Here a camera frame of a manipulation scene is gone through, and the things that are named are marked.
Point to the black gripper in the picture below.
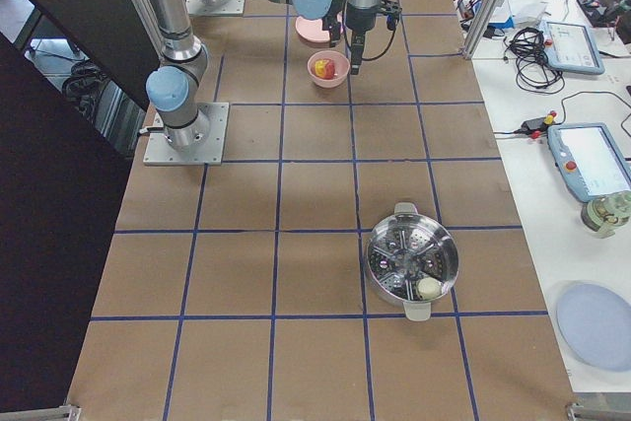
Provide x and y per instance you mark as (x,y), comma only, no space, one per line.
(333,30)
(358,22)

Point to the pink bowl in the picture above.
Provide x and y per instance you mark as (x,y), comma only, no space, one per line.
(342,66)

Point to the red yellow apple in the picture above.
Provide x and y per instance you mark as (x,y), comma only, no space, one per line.
(324,68)

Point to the pink plate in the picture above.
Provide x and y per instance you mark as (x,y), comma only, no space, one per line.
(312,31)

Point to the blue round plate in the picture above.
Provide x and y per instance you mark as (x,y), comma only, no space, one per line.
(595,323)

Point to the steel steamer pot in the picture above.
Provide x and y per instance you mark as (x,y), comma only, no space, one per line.
(403,248)

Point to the right side far pendant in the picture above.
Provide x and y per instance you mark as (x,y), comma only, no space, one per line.
(571,48)

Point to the pendant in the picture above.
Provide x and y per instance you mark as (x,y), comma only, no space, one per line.
(588,160)
(571,48)

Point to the right side near pendant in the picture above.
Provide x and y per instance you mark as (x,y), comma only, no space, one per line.
(588,160)

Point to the glass jar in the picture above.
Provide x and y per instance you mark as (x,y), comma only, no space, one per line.
(605,214)

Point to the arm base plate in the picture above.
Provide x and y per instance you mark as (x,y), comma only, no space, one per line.
(202,142)
(215,8)

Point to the right side frame post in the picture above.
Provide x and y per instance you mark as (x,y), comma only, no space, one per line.
(490,2)

